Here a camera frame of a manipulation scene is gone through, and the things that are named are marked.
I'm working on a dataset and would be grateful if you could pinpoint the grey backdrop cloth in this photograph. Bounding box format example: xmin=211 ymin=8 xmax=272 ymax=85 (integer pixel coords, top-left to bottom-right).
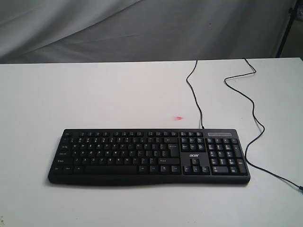
xmin=0 ymin=0 xmax=295 ymax=63

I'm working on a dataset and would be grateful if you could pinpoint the black cable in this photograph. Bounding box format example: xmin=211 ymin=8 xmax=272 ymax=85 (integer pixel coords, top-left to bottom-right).
xmin=186 ymin=58 xmax=303 ymax=192

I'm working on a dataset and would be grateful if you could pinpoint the black tripod stand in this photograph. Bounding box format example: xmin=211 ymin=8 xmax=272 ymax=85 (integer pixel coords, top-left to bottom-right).
xmin=276 ymin=0 xmax=300 ymax=58

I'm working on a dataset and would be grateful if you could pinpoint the black acer keyboard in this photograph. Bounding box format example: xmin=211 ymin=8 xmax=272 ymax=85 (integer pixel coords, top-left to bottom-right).
xmin=48 ymin=129 xmax=250 ymax=186

